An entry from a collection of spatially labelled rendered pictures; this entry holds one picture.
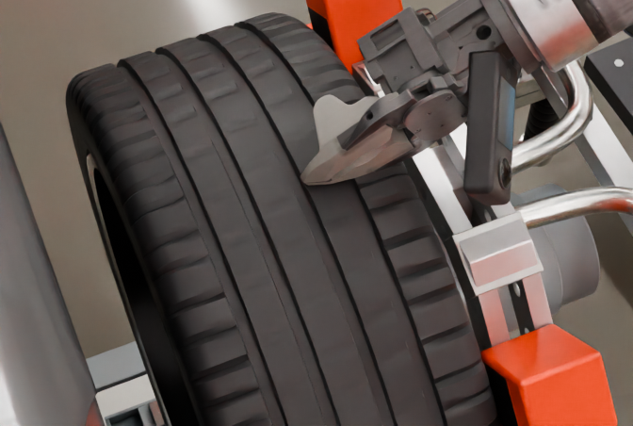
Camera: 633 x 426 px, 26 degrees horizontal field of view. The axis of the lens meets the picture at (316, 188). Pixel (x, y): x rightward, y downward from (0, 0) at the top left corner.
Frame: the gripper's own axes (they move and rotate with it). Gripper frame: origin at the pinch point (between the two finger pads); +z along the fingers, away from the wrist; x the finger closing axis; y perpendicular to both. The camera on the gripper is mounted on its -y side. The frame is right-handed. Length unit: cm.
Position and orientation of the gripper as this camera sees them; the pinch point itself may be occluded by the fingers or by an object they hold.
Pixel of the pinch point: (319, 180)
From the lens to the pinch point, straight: 112.1
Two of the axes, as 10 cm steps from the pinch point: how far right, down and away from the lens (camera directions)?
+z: -8.2, 5.2, 2.3
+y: -3.9, -8.1, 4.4
